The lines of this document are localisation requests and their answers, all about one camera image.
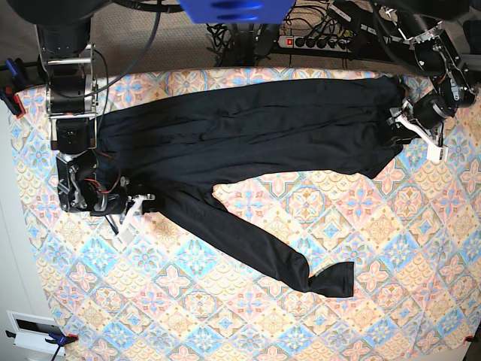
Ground black t-shirt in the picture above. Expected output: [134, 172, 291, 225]
[97, 76, 405, 298]

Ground white power strip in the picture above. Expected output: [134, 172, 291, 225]
[277, 35, 368, 53]

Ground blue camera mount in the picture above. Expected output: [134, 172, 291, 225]
[179, 0, 295, 24]

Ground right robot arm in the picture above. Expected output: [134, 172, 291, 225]
[35, 20, 155, 243]

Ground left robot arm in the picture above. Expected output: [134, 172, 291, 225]
[383, 6, 478, 163]

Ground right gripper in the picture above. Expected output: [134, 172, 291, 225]
[90, 180, 156, 243]

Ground blue clamp bottom left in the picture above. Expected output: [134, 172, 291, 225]
[5, 330, 79, 347]

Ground white wall vent box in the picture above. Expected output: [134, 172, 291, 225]
[7, 311, 62, 356]

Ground patterned colourful tablecloth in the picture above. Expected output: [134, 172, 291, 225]
[8, 87, 480, 360]

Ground black clamp bottom right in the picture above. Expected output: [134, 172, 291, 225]
[464, 335, 479, 343]

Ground red blue clamp top left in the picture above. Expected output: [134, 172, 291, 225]
[1, 58, 28, 119]

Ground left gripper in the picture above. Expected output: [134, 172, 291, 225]
[391, 94, 455, 163]

